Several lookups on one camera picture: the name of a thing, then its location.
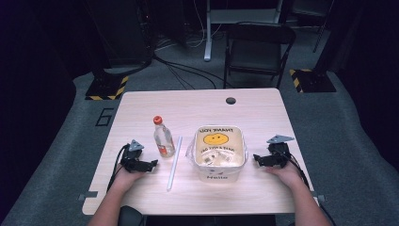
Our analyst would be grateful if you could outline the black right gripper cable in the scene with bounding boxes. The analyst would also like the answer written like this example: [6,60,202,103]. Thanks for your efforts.
[280,150,337,226]

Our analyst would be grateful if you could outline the white square plastic bin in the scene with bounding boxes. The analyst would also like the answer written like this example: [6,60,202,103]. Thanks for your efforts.
[191,125,249,185]

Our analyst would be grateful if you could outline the black stand base striped edge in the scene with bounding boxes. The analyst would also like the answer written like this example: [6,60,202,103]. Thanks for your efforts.
[288,67,337,94]
[84,67,130,102]

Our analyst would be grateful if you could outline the person's right hand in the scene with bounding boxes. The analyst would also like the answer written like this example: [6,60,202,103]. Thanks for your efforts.
[265,161,304,190]

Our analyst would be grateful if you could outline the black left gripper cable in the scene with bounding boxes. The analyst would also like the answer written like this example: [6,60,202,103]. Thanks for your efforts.
[106,143,130,193]

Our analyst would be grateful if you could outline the black folding chair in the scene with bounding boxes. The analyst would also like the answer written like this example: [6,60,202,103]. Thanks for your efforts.
[222,21,297,90]

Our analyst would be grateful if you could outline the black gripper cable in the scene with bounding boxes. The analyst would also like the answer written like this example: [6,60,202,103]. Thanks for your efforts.
[106,143,130,193]
[280,150,337,226]

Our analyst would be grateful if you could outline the white metal desk frame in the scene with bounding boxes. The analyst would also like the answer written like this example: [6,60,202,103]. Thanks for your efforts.
[202,0,285,62]

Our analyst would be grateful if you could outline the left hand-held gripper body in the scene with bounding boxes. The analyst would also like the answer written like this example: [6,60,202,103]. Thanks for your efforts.
[120,138,151,173]

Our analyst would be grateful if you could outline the person's left hand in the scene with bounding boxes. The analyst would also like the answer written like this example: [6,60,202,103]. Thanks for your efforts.
[113,165,149,190]

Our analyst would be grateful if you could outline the black floor cables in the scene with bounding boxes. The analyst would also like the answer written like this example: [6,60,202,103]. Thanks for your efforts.
[152,52,233,90]

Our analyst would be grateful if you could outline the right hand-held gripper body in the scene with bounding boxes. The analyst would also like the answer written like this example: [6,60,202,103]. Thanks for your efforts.
[264,134,295,169]

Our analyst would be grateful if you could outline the long white paper tube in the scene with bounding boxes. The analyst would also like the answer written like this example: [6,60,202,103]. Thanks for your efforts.
[166,135,184,192]

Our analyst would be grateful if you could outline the person's dark clothing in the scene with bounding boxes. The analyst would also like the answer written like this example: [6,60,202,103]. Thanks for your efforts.
[118,204,145,226]

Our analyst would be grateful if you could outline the clear plastic bottle red cap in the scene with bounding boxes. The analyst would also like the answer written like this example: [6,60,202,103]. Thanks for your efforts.
[152,115,177,158]

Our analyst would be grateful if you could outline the black equipment cabinet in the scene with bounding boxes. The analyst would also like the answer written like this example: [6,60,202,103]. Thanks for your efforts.
[84,0,155,70]

